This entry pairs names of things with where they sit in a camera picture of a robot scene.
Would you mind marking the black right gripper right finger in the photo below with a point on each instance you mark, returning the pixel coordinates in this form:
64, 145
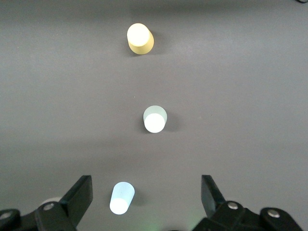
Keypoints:
211, 197

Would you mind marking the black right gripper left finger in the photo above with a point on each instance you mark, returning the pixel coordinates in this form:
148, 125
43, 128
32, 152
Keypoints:
77, 199

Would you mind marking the pale green plastic cup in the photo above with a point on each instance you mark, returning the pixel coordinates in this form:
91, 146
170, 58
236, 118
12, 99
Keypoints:
154, 122

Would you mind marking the yellow plastic cup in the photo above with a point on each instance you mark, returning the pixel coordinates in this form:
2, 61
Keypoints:
140, 41

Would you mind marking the light blue plastic cup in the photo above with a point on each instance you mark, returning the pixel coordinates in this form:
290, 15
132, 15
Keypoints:
121, 199

